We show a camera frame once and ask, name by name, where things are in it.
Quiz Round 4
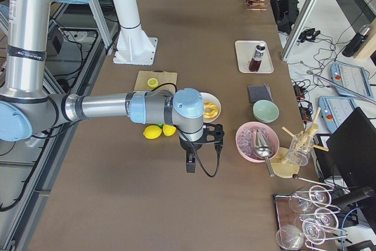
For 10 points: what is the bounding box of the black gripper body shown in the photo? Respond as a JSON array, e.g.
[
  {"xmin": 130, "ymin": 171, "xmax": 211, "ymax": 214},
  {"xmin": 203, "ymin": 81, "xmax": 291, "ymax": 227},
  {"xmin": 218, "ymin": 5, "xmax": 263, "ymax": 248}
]
[{"xmin": 179, "ymin": 137, "xmax": 202, "ymax": 163}]

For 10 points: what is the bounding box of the yellow glazed donut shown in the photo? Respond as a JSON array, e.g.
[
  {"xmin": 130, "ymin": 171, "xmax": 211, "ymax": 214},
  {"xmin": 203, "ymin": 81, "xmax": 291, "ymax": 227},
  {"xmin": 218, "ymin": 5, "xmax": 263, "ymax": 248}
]
[{"xmin": 203, "ymin": 102, "xmax": 219, "ymax": 120}]

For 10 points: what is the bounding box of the white round plate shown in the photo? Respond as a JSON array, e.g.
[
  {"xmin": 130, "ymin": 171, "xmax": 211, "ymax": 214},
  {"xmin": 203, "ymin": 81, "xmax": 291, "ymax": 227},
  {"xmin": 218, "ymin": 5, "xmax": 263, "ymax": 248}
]
[{"xmin": 200, "ymin": 92, "xmax": 221, "ymax": 123}]

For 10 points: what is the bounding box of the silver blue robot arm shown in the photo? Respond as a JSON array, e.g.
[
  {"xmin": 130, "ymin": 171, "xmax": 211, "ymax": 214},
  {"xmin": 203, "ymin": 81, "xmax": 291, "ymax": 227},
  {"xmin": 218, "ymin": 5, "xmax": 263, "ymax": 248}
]
[{"xmin": 1, "ymin": 0, "xmax": 204, "ymax": 173}]

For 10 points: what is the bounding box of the white rectangular tray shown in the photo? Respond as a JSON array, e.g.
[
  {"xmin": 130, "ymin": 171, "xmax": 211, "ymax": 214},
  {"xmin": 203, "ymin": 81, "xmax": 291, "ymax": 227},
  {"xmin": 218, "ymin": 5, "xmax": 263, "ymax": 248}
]
[{"xmin": 235, "ymin": 41, "xmax": 274, "ymax": 74}]

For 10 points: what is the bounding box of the wine glass rack tray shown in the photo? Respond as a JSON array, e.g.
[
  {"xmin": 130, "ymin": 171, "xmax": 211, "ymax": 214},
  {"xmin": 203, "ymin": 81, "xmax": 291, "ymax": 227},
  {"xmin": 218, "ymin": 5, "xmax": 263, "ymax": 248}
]
[{"xmin": 273, "ymin": 184, "xmax": 348, "ymax": 250}]

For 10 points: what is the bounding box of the yellow lemon right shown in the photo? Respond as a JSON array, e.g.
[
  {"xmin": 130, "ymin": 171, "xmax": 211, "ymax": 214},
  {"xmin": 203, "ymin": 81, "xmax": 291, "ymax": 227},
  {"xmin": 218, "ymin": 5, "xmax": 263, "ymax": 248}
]
[{"xmin": 162, "ymin": 124, "xmax": 176, "ymax": 137}]

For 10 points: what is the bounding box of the yellow lemon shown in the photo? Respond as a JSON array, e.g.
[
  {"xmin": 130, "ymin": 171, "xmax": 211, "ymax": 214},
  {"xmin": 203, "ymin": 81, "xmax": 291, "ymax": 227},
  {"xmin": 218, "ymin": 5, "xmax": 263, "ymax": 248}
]
[
  {"xmin": 162, "ymin": 124, "xmax": 176, "ymax": 137},
  {"xmin": 143, "ymin": 125, "xmax": 162, "ymax": 139}
]

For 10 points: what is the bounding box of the yellow lemon left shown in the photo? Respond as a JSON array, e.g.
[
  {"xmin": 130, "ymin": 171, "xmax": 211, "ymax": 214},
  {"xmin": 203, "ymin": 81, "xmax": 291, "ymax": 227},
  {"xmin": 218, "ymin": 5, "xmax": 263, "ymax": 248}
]
[{"xmin": 143, "ymin": 125, "xmax": 162, "ymax": 139}]

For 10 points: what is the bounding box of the pink bowl with ice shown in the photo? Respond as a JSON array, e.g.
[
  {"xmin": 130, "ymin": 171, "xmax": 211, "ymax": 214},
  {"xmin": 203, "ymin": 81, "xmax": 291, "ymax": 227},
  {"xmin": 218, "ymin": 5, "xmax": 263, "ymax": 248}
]
[{"xmin": 236, "ymin": 122, "xmax": 280, "ymax": 163}]

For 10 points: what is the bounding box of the wooden cutting board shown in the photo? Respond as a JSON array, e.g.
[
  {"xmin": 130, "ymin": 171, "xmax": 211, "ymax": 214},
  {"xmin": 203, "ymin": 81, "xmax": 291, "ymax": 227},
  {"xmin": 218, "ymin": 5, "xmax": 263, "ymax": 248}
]
[{"xmin": 133, "ymin": 71, "xmax": 177, "ymax": 93}]

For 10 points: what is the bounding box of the metal ice scoop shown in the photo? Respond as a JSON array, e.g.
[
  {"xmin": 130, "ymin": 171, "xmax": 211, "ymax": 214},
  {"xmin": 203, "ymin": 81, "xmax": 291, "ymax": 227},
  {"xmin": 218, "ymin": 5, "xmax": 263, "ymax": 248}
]
[{"xmin": 252, "ymin": 129, "xmax": 275, "ymax": 178}]

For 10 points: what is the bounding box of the halved lime on board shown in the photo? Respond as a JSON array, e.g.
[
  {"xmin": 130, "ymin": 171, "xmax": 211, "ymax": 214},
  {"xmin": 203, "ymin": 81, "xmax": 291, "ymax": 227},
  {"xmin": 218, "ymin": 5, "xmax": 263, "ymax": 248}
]
[{"xmin": 147, "ymin": 78, "xmax": 159, "ymax": 89}]

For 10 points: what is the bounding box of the mint green bowl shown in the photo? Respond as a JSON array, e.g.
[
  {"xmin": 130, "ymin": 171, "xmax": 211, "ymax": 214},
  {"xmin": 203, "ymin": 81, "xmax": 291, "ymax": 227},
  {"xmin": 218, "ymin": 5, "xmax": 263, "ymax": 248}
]
[{"xmin": 253, "ymin": 100, "xmax": 280, "ymax": 123}]

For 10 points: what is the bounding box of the grey folded cloth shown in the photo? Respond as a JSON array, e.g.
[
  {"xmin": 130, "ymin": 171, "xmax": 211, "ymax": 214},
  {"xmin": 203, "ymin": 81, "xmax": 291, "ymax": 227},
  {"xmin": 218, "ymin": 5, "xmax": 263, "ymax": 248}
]
[{"xmin": 247, "ymin": 84, "xmax": 273, "ymax": 104}]

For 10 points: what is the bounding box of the wooden cup stand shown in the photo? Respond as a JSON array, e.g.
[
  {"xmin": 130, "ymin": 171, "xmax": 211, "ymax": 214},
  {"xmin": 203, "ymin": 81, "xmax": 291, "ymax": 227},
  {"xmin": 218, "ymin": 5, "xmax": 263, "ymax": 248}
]
[{"xmin": 271, "ymin": 107, "xmax": 329, "ymax": 178}]

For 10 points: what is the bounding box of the dark sauce bottle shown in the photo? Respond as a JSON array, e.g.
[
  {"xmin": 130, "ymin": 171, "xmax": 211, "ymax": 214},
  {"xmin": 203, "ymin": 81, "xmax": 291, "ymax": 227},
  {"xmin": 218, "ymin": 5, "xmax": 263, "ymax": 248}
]
[{"xmin": 249, "ymin": 41, "xmax": 266, "ymax": 72}]

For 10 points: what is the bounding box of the clear glass mug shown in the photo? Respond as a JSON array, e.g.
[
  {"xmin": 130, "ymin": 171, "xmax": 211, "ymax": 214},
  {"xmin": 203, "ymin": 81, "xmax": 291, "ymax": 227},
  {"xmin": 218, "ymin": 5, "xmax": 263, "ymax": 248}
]
[{"xmin": 287, "ymin": 133, "xmax": 313, "ymax": 166}]

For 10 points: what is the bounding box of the blue teach pendant lower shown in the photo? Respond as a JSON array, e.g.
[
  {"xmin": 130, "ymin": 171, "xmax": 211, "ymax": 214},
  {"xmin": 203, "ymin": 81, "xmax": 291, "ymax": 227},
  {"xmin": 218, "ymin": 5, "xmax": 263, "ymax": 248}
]
[{"xmin": 318, "ymin": 96, "xmax": 357, "ymax": 133}]

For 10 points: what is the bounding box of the blue teach pendant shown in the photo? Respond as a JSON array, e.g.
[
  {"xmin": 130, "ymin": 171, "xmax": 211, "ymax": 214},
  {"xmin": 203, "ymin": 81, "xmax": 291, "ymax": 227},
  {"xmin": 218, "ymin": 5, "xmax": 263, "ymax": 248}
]
[
  {"xmin": 318, "ymin": 96, "xmax": 357, "ymax": 133},
  {"xmin": 330, "ymin": 62, "xmax": 374, "ymax": 99}
]

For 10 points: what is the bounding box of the black laptop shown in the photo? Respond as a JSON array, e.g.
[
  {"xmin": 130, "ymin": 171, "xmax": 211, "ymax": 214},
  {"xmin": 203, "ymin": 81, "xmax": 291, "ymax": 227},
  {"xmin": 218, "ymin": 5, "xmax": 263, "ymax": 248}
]
[{"xmin": 327, "ymin": 107, "xmax": 375, "ymax": 188}]

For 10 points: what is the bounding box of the blue teach pendant upper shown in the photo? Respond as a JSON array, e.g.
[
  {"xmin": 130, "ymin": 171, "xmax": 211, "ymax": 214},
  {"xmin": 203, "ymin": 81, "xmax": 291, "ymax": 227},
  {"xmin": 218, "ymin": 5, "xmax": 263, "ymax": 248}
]
[{"xmin": 330, "ymin": 62, "xmax": 374, "ymax": 99}]

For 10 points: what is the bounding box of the black water bottle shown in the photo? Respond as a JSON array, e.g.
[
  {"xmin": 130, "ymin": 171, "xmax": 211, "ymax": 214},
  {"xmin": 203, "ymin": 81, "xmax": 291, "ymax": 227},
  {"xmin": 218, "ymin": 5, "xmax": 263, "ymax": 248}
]
[{"xmin": 342, "ymin": 24, "xmax": 371, "ymax": 58}]

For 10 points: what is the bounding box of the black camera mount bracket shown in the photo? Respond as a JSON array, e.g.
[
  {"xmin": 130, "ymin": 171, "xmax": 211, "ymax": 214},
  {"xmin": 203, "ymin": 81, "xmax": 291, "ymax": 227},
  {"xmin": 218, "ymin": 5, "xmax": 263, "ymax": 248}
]
[{"xmin": 202, "ymin": 123, "xmax": 224, "ymax": 154}]

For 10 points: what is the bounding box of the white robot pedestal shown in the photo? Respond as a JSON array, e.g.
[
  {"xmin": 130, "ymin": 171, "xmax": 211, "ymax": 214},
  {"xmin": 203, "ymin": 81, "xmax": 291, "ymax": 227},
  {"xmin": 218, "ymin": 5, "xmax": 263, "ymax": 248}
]
[{"xmin": 113, "ymin": 0, "xmax": 157, "ymax": 66}]

